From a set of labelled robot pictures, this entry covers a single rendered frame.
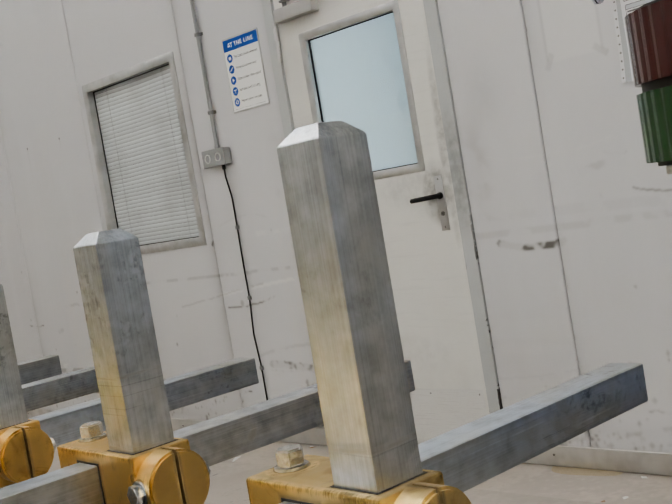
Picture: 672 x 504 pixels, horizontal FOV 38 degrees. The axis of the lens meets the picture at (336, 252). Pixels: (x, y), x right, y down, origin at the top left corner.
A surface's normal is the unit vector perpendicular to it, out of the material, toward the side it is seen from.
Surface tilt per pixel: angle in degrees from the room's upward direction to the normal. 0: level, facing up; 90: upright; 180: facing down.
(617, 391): 90
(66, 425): 90
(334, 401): 90
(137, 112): 90
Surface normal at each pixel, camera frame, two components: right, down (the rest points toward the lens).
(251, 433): 0.66, -0.07
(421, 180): -0.70, 0.15
